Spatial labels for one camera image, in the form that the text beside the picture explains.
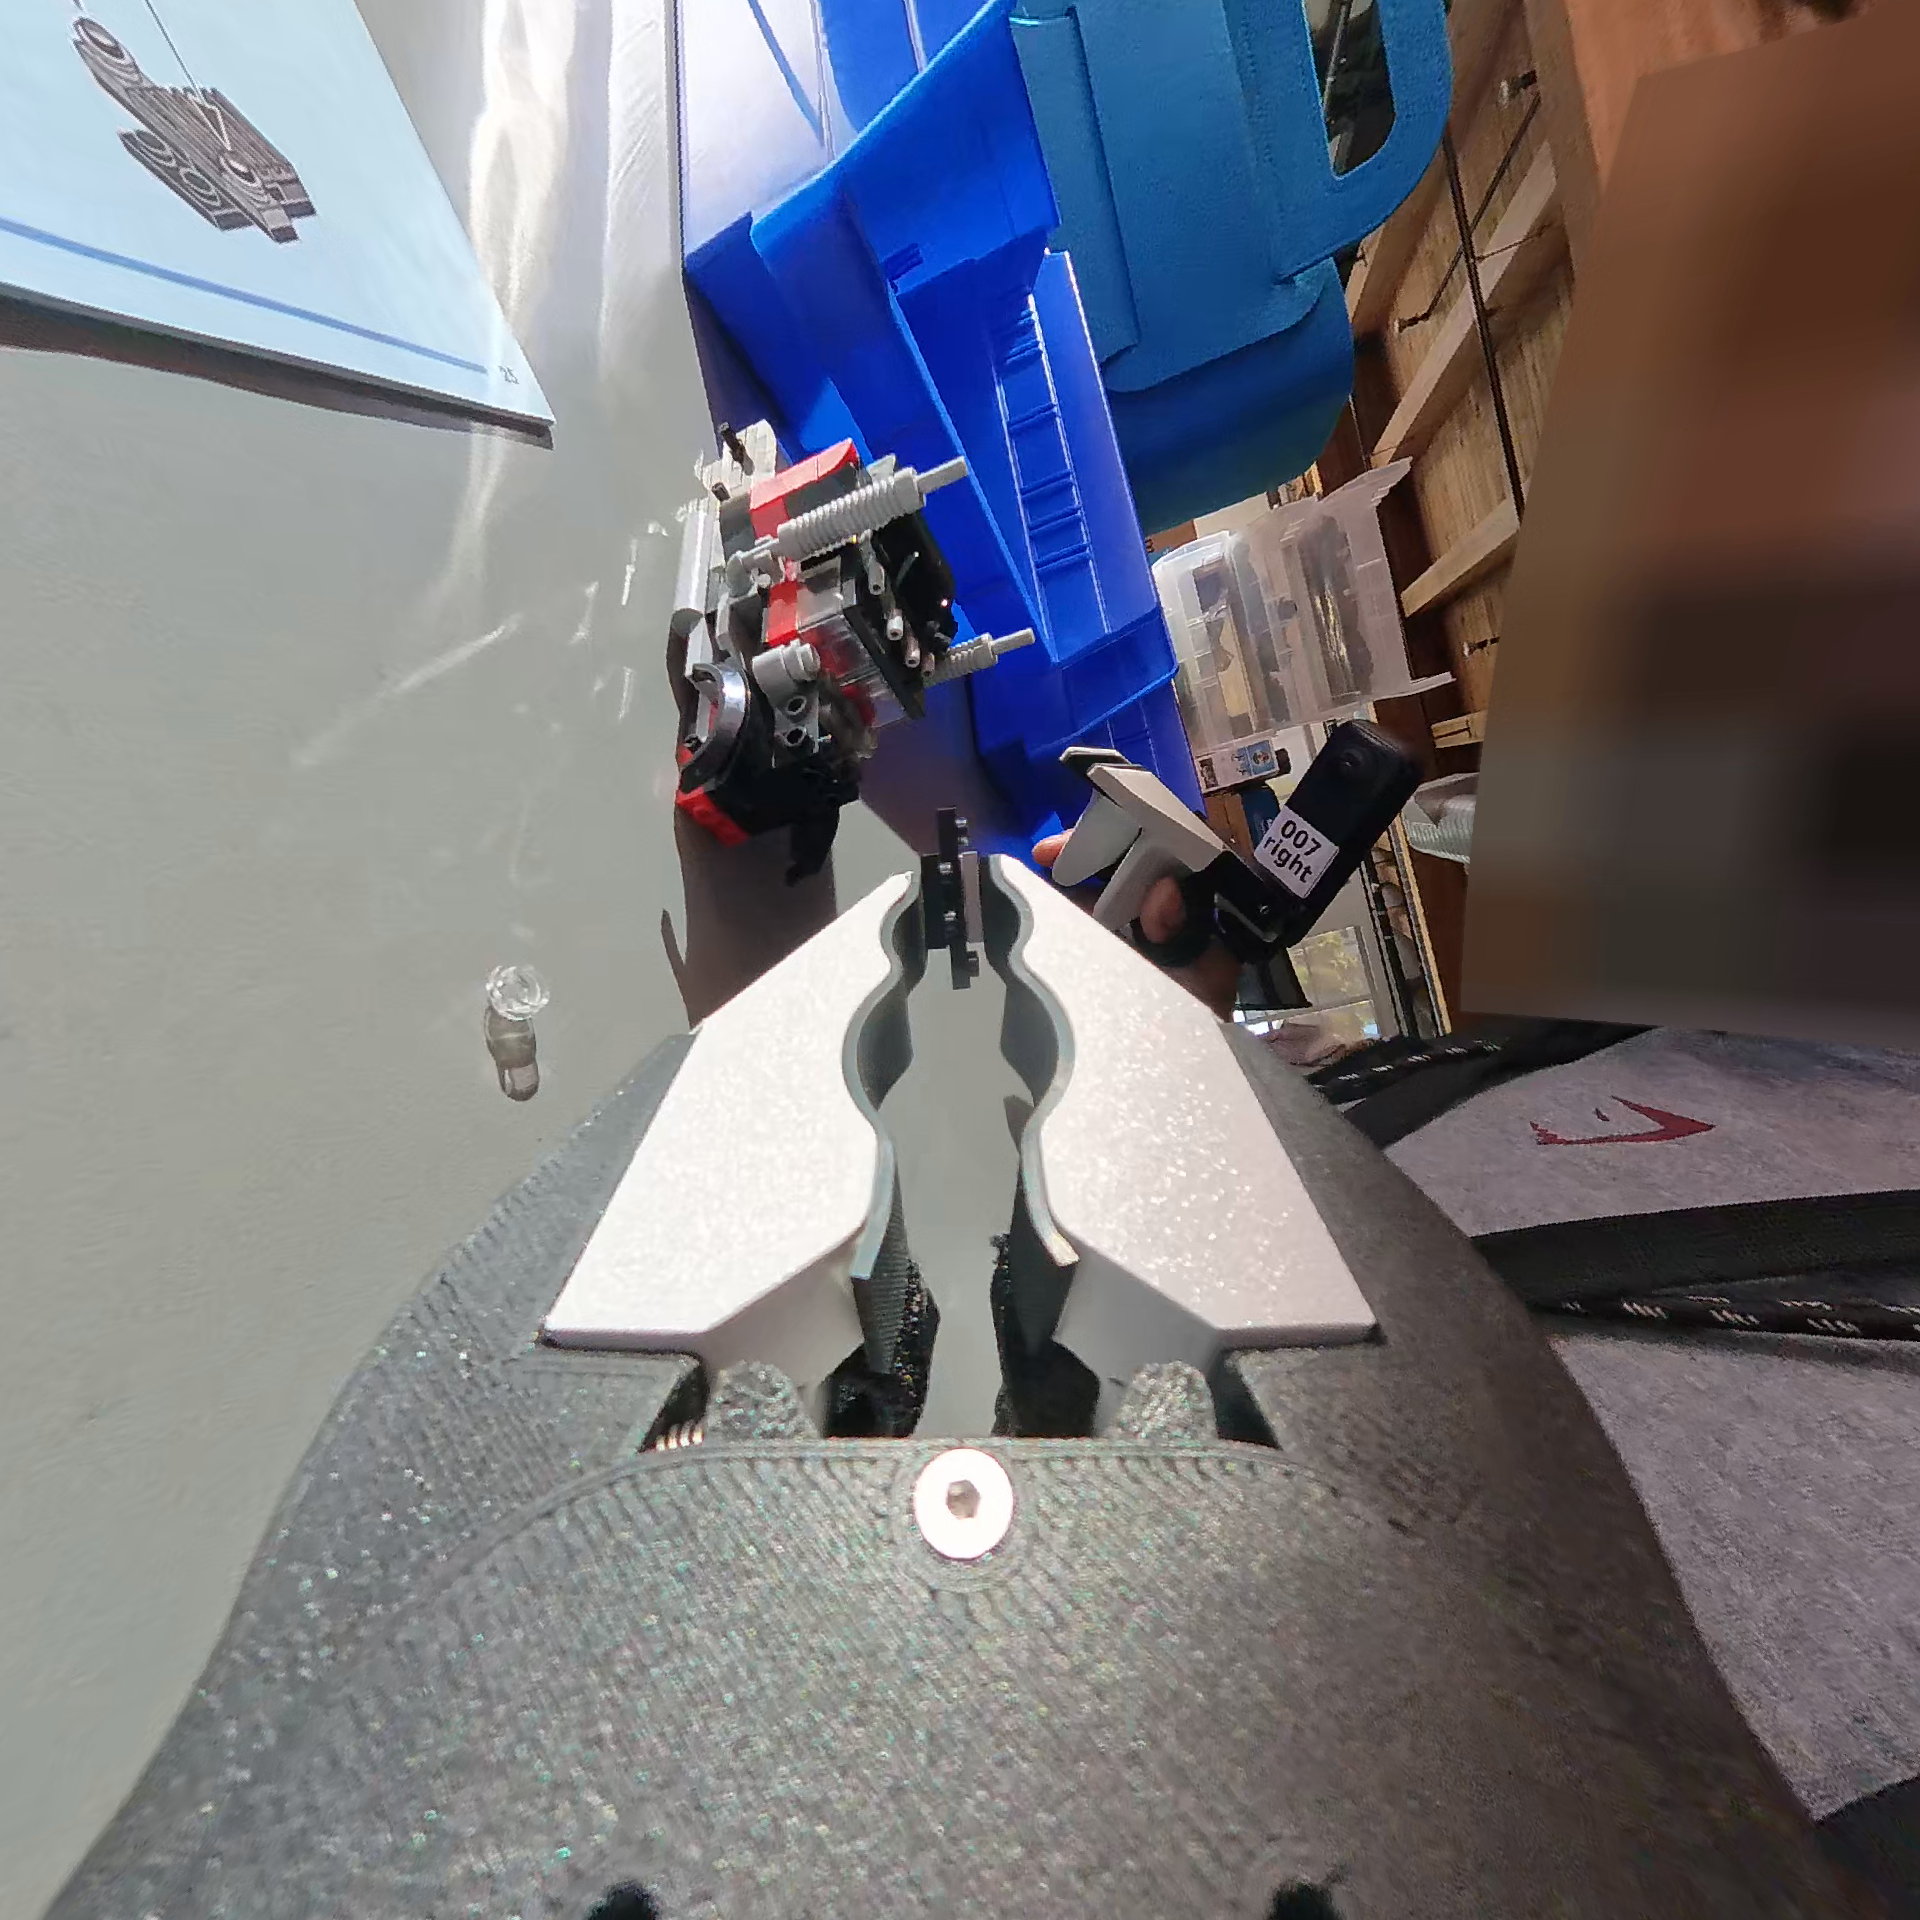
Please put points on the blue plastic bin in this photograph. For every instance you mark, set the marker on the blue plastic bin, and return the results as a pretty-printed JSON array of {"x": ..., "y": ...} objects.
[
  {"x": 1110, "y": 750},
  {"x": 931, "y": 224}
]

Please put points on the light blue instruction booklet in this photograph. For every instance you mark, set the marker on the light blue instruction booklet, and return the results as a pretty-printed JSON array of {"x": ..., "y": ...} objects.
[{"x": 224, "y": 181}]

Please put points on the small blue printed box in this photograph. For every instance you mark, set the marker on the small blue printed box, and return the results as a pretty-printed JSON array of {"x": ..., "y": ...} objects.
[{"x": 1248, "y": 761}]

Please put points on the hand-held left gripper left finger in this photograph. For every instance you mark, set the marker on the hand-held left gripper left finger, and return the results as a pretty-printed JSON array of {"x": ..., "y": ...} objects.
[{"x": 720, "y": 1185}]

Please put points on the blue felt bag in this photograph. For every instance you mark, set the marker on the blue felt bag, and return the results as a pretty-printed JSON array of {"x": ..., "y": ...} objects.
[{"x": 1201, "y": 224}]

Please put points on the toy brick truck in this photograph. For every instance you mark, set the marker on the toy brick truck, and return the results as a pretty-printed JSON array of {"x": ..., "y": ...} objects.
[{"x": 810, "y": 646}]

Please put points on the black brick assembly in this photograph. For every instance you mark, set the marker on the black brick assembly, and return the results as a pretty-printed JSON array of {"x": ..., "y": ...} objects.
[{"x": 954, "y": 902}]

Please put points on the clear plastic storage box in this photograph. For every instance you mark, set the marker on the clear plastic storage box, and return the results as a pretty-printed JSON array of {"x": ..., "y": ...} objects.
[{"x": 1305, "y": 616}]

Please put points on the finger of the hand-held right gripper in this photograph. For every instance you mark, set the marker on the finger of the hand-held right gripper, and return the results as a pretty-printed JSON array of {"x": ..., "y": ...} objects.
[
  {"x": 1161, "y": 825},
  {"x": 1119, "y": 769}
]

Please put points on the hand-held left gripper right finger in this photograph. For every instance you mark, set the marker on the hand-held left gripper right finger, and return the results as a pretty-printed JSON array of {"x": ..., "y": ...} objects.
[{"x": 1185, "y": 1185}]

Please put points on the clear round stud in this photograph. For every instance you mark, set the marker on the clear round stud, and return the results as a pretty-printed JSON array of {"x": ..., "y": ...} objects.
[{"x": 516, "y": 1014}]

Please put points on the metal ventilation duct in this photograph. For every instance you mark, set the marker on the metal ventilation duct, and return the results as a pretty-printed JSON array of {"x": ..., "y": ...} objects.
[{"x": 1442, "y": 820}]

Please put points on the person's right hand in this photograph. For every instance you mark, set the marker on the person's right hand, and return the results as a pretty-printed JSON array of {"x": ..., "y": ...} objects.
[{"x": 1167, "y": 913}]

